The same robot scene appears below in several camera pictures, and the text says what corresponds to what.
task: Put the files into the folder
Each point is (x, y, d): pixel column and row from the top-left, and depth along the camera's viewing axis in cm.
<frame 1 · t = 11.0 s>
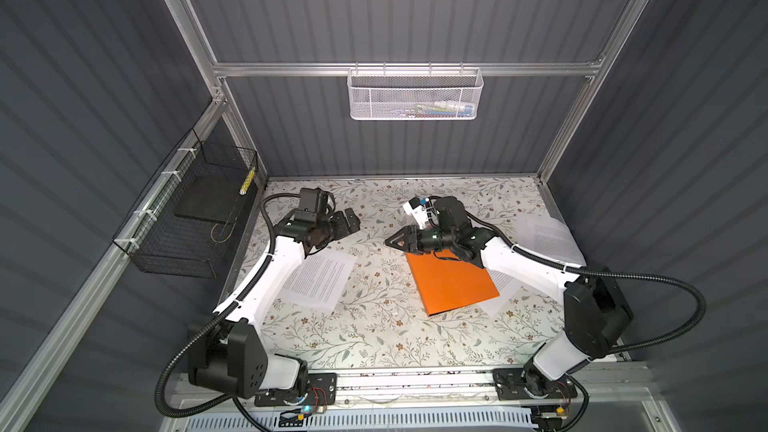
left hand: (348, 225, 83), fingers open
right hand: (392, 246, 78), fingers open
orange folder black inside: (446, 283, 94), on the table
white printed sheet left: (318, 281, 95), on the table

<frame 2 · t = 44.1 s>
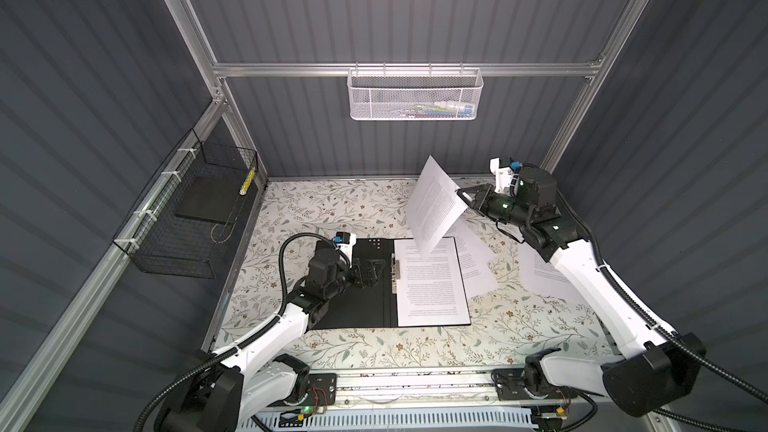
left hand: (372, 261, 83), fingers open
right hand: (461, 193, 72), fingers closed
orange folder black inside: (375, 306, 89), on the table
white printed sheet left: (429, 288, 93), on the table
white printed sheets centre: (435, 208, 82), point 25 cm above the table

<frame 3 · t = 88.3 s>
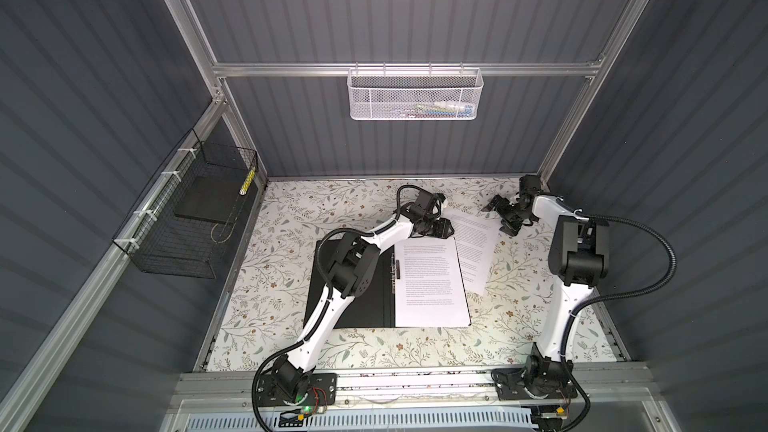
left hand: (450, 230, 103), fingers open
right hand: (494, 217, 105), fingers open
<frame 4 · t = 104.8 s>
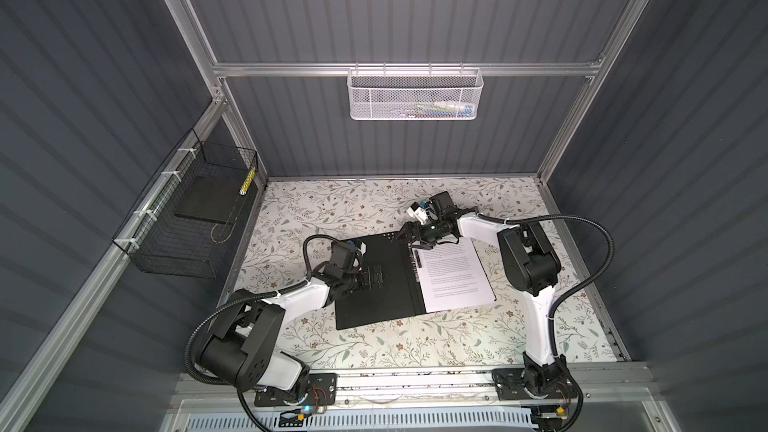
left hand: (374, 276, 91), fingers open
right hand: (404, 244, 96), fingers open
orange folder black inside: (398, 297, 93), on the table
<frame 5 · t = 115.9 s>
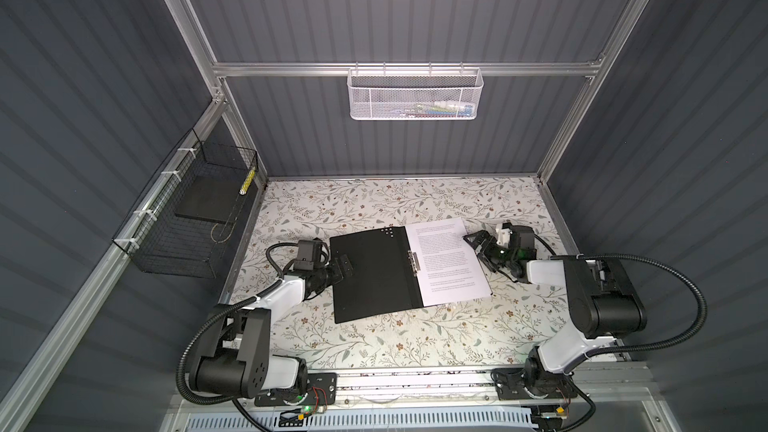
left hand: (345, 271, 91), fingers open
right hand: (474, 247, 96), fingers open
